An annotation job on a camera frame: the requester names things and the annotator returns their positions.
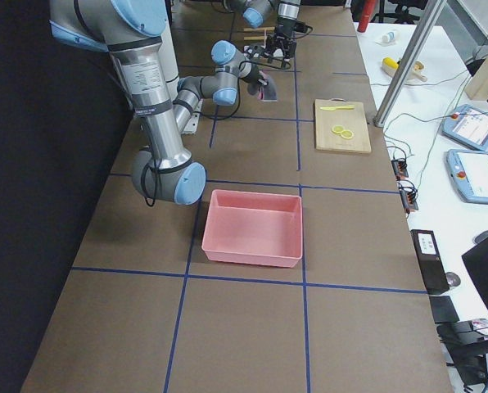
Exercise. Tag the yellow plastic knife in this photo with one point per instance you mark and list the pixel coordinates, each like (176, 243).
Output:
(337, 108)

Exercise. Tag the grey pink cloth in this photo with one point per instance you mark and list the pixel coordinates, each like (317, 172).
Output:
(264, 88)

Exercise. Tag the teach pendant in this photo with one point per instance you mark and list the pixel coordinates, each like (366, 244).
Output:
(468, 126)
(468, 171)

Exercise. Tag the black power box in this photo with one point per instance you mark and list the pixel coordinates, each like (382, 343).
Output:
(429, 261)

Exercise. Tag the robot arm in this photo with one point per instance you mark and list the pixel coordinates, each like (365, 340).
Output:
(256, 12)
(132, 33)

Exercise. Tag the aluminium frame post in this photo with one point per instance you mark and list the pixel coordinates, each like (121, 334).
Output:
(419, 37)

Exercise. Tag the white tube bottle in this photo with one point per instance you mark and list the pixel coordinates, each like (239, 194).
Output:
(390, 37)

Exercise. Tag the white wooden towel rack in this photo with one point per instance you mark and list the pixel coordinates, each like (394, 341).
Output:
(257, 39)

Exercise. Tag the teach pendant far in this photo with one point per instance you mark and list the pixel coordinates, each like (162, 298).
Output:
(468, 126)

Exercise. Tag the pink plastic bin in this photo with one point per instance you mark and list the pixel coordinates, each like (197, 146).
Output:
(254, 228)

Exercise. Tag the wooden cutting board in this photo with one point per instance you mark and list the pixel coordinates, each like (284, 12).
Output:
(354, 120)

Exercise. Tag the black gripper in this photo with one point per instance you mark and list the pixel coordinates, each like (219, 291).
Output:
(284, 27)
(254, 87)

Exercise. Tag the red cylinder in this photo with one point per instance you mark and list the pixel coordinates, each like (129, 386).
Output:
(366, 15)

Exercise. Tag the lemon slice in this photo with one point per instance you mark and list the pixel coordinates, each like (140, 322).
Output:
(346, 134)
(339, 130)

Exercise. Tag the teach pendant near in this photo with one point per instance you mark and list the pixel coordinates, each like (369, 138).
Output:
(468, 171)

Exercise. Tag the orange connector block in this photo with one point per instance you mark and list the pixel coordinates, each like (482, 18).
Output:
(408, 196)
(399, 167)

